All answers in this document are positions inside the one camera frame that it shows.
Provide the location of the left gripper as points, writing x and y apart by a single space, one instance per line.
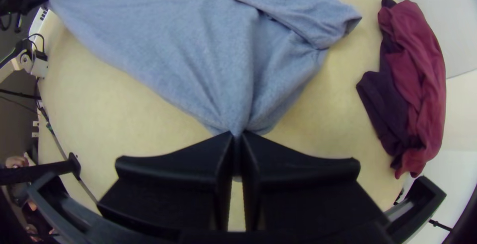
22 0

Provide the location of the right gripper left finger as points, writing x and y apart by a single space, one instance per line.
167 188

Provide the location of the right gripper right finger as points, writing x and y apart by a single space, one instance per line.
305 192

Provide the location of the light blue t-shirt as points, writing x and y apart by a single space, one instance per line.
193 50

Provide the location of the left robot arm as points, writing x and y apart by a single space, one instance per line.
15 55

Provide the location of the person's hand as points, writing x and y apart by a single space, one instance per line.
16 161

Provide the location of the white laundry basket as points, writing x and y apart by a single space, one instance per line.
41 14

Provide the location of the dark red garment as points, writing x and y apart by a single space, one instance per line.
417 72

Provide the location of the black camera post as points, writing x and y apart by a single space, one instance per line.
37 171

